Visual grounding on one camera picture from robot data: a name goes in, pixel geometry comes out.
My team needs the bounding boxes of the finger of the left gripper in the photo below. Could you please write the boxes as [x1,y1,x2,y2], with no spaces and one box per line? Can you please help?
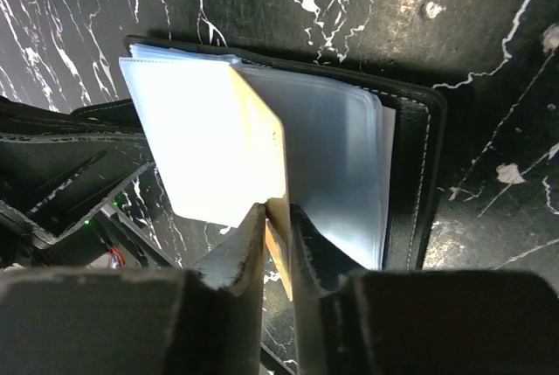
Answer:
[1,133,155,248]
[1,97,143,135]

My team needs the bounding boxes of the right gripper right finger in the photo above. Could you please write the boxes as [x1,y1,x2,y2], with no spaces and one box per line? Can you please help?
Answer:
[290,205,376,374]

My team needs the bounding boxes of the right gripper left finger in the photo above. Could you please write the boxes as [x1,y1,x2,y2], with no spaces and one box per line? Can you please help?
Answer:
[196,204,266,374]

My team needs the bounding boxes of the brown credit card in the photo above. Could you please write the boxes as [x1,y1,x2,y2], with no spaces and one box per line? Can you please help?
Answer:
[231,65,293,300]

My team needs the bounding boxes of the black card holder wallet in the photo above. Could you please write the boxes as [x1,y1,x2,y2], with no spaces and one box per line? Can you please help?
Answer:
[124,36,447,270]

